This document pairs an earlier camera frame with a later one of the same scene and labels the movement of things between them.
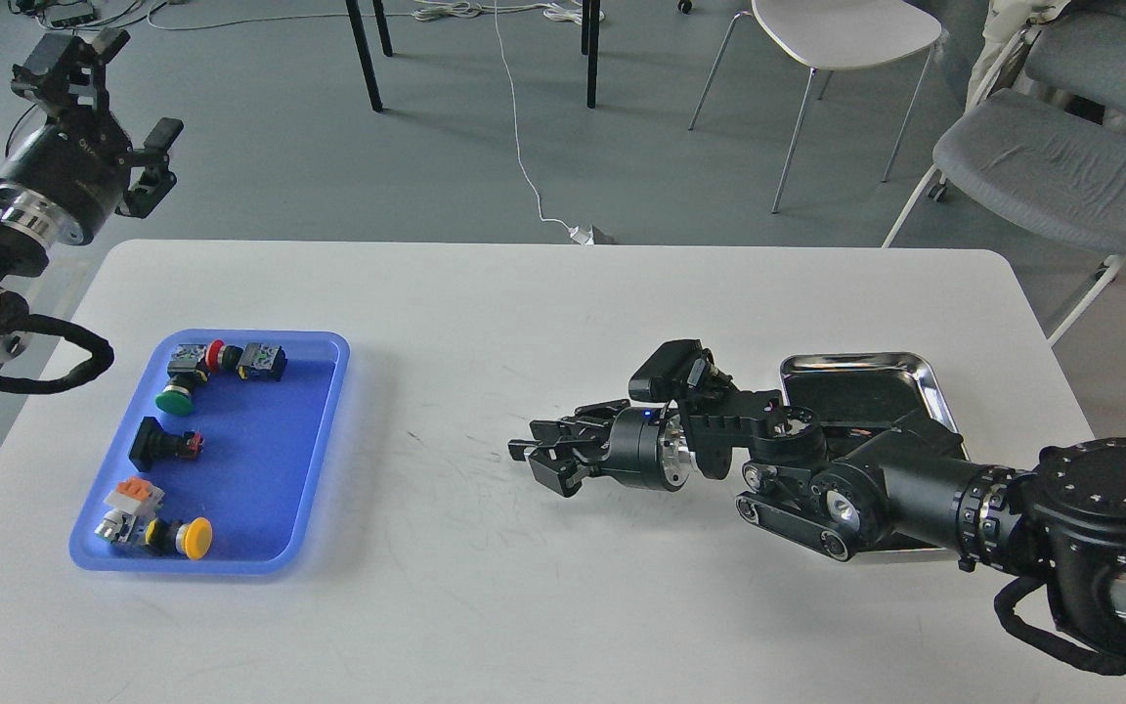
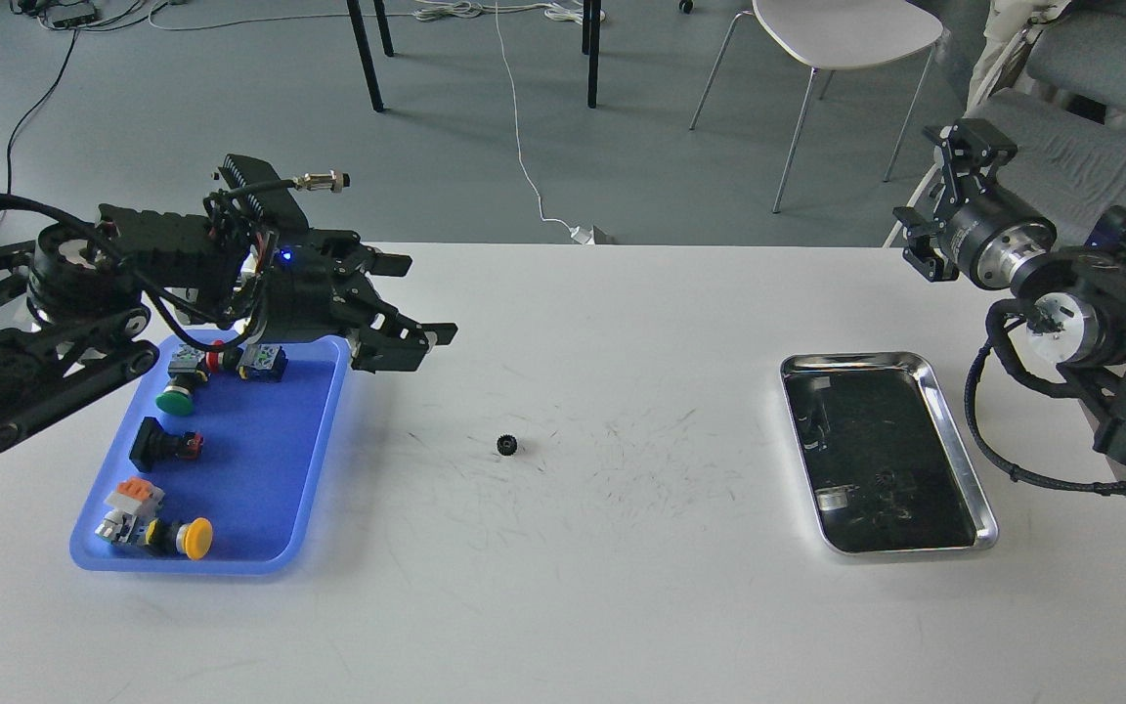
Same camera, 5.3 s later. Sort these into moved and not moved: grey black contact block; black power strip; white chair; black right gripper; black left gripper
Moved: black right gripper; black left gripper
Not moved: white chair; black power strip; grey black contact block
